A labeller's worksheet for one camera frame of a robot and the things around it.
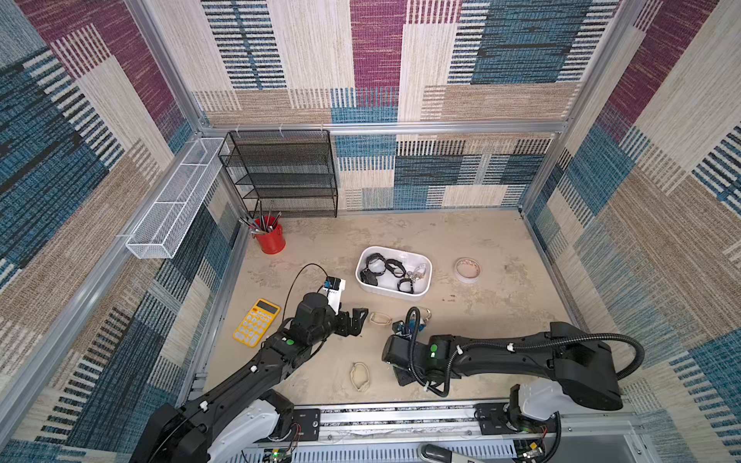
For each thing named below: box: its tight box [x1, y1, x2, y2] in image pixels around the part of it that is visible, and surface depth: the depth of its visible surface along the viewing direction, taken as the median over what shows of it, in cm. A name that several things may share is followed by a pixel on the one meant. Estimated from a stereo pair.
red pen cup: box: [254, 216, 287, 255], surface depth 107 cm
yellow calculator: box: [232, 298, 282, 349], surface depth 92 cm
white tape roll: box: [453, 256, 482, 285], surface depth 104 cm
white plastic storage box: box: [355, 245, 434, 301], surface depth 103 cm
